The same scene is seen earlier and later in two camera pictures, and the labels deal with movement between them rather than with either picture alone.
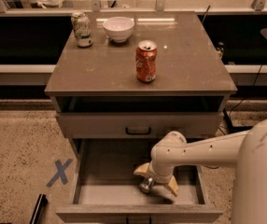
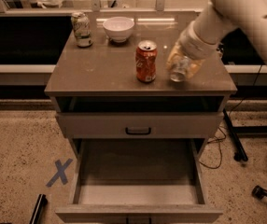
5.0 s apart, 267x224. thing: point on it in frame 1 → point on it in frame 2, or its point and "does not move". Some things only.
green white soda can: (82, 29) does not move
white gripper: (157, 175) → (194, 44)
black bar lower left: (42, 202) does not move
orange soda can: (146, 60) does not move
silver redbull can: (147, 185) → (179, 67)
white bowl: (119, 28) does not move
